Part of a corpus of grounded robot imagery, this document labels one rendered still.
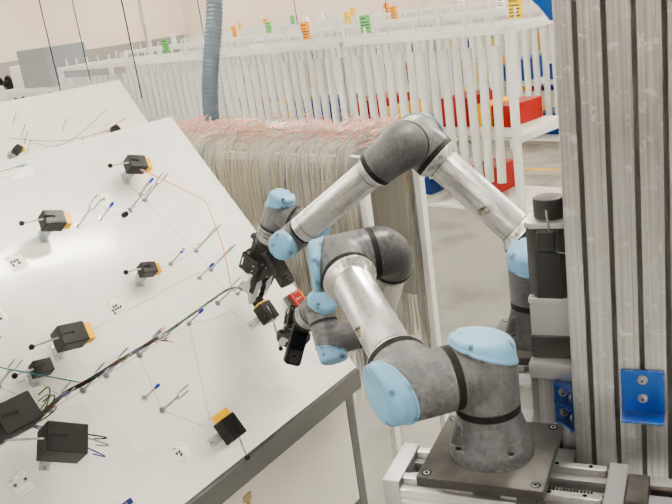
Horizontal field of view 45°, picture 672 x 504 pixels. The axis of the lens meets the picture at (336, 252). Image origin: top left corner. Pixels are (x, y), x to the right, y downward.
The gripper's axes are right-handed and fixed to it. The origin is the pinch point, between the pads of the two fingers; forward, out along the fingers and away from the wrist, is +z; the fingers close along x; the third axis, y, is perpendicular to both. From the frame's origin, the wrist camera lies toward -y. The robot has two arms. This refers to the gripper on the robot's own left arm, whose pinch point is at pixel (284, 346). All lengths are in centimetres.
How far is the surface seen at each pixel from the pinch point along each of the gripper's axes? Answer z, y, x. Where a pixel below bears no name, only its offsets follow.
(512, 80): 98, 222, -128
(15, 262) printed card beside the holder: -13, -1, 76
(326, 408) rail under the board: 9.9, -12.2, -18.4
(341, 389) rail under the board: 11.6, -4.8, -22.9
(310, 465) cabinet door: 20.2, -27.4, -19.1
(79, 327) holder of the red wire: -24, -17, 56
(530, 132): 120, 210, -153
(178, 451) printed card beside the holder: -9.9, -37.8, 24.8
